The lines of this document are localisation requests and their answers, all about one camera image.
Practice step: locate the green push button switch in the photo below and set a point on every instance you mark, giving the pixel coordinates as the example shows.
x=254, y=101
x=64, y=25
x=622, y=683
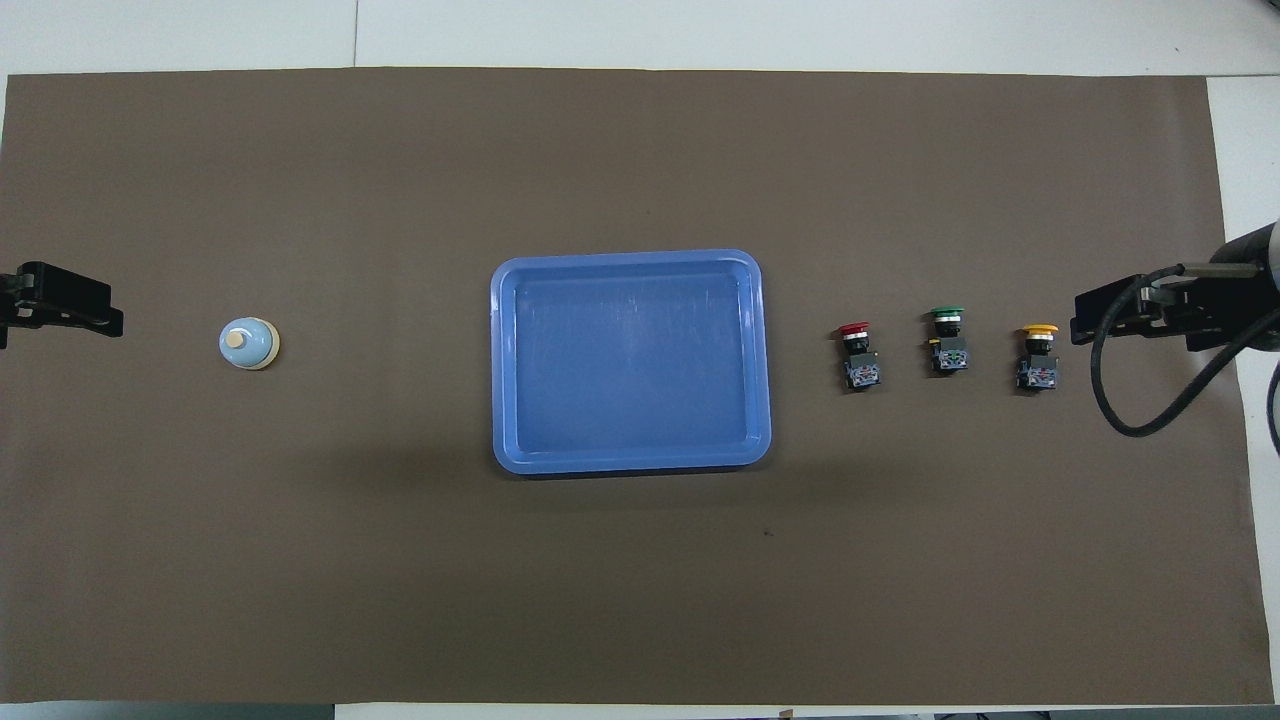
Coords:
x=947, y=345

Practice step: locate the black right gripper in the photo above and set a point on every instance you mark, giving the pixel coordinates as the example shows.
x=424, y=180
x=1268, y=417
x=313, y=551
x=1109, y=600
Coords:
x=1115, y=305

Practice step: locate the red push button switch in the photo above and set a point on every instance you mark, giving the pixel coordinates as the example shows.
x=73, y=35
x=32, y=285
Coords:
x=860, y=365

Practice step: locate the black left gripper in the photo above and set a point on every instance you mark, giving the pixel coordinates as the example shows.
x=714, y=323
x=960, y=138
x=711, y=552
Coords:
x=60, y=290

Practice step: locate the blue plastic tray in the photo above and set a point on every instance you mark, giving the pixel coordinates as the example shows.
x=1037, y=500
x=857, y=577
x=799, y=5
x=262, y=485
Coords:
x=630, y=360

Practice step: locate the brown table mat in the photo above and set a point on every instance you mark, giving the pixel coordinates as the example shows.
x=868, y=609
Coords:
x=640, y=150

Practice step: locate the yellow push button switch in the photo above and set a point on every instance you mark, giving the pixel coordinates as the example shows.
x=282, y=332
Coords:
x=1038, y=360

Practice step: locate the light blue service bell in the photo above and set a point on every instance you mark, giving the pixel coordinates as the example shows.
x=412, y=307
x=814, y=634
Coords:
x=250, y=345

